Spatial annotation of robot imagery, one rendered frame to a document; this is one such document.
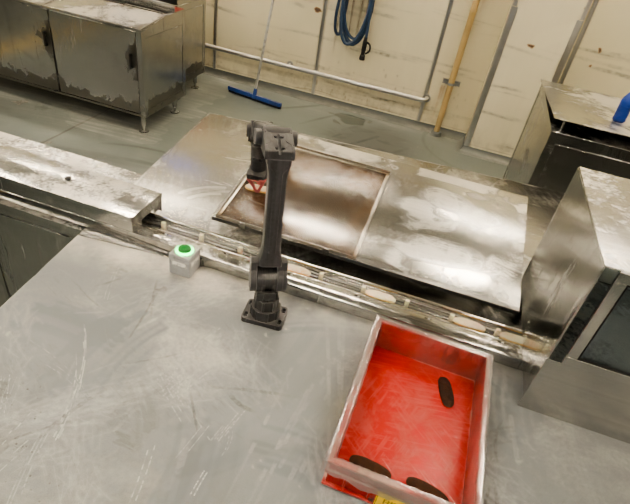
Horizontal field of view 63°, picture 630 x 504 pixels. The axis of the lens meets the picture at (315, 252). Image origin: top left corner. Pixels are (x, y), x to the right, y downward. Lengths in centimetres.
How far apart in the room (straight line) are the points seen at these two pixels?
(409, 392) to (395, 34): 408
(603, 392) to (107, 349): 125
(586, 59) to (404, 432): 422
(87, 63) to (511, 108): 346
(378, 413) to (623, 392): 59
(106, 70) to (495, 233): 327
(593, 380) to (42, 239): 177
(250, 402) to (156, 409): 22
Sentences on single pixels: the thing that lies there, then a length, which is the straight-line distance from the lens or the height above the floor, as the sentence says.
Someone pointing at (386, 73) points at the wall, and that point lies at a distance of 519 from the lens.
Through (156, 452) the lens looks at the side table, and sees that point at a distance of 125.
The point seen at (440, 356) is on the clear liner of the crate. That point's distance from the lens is 147.
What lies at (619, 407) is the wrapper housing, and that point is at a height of 93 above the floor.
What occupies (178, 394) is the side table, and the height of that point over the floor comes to 82.
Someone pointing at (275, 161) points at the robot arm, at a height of 130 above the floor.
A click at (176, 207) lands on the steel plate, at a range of 195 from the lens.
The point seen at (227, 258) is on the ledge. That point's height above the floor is 86.
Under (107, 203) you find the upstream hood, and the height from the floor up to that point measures 92.
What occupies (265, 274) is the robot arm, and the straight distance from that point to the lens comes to 140.
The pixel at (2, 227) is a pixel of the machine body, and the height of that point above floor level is 69.
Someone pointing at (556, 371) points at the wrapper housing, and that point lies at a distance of 143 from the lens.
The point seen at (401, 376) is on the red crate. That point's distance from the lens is 144.
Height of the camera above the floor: 188
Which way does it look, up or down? 36 degrees down
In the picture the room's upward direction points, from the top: 10 degrees clockwise
